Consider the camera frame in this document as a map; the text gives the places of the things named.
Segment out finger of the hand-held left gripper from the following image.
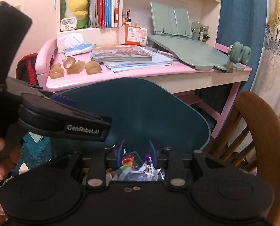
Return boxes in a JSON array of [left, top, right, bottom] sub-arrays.
[[28, 85, 77, 107]]

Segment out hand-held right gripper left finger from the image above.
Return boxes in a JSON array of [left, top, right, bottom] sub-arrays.
[[51, 139, 125, 189]]

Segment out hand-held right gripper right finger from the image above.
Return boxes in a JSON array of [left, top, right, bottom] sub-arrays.
[[149, 140, 225, 189]]

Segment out clear purple wrapper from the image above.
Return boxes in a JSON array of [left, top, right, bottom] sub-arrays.
[[143, 154, 153, 167]]

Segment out orange snack wrapper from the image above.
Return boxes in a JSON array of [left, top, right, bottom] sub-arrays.
[[121, 153, 138, 169]]

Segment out white red wrapper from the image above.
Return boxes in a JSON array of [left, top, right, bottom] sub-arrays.
[[138, 162, 157, 177]]

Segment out silver foil wrapper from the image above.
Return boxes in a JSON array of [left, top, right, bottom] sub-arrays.
[[154, 168, 166, 182]]

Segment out teal trash bin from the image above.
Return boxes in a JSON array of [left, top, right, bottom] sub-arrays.
[[50, 77, 211, 183]]

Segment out red black backpack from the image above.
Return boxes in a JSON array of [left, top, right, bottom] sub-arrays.
[[16, 54, 40, 86]]

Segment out blue white tissue pack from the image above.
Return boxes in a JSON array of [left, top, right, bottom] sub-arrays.
[[60, 32, 93, 57]]

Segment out teal cream zigzag quilt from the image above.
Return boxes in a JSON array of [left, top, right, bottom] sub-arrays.
[[11, 132, 54, 176]]

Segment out pink desk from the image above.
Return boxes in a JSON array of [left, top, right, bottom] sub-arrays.
[[35, 38, 252, 139]]

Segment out stack of workbooks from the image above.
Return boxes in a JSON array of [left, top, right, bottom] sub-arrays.
[[90, 44, 156, 63]]

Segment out white digital timer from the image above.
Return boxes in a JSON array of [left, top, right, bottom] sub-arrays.
[[60, 17, 77, 32]]

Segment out blue paper sheets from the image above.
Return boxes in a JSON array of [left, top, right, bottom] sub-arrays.
[[103, 50, 173, 73]]

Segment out orange white box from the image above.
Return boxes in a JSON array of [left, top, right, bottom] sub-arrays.
[[117, 24, 147, 46]]

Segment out yellow green plush toy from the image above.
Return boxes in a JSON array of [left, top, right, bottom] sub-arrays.
[[60, 0, 90, 29]]

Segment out row of red blue books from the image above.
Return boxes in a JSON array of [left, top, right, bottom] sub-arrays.
[[82, 0, 123, 29]]

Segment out green tilting desk board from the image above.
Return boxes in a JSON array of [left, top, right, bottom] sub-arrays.
[[147, 35, 227, 70]]

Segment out wooden chair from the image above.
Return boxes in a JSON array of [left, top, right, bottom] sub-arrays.
[[201, 90, 280, 226]]

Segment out white desk shelf unit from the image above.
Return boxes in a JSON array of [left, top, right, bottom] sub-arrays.
[[56, 0, 222, 53]]

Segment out pen holder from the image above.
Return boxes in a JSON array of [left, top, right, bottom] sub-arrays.
[[191, 22, 211, 42]]

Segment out green clamp knob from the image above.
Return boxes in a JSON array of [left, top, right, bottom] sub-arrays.
[[217, 42, 252, 73]]

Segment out green book stand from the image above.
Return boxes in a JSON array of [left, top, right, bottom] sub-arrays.
[[150, 2, 193, 37]]

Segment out blue curtain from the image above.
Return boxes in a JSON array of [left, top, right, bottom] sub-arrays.
[[216, 0, 268, 95]]

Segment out tree print curtain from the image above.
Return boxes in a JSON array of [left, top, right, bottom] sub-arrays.
[[248, 0, 280, 151]]

